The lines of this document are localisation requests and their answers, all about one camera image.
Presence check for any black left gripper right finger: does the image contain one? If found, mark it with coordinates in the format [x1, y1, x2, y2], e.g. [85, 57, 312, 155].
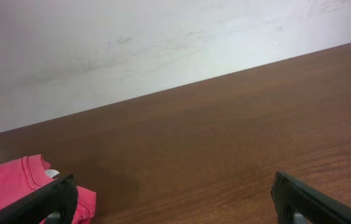
[271, 172, 351, 224]

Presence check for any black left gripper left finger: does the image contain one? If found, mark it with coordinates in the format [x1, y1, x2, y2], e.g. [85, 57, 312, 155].
[0, 175, 78, 224]

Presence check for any red folded t-shirt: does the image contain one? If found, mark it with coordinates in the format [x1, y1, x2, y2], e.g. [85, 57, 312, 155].
[0, 154, 97, 224]

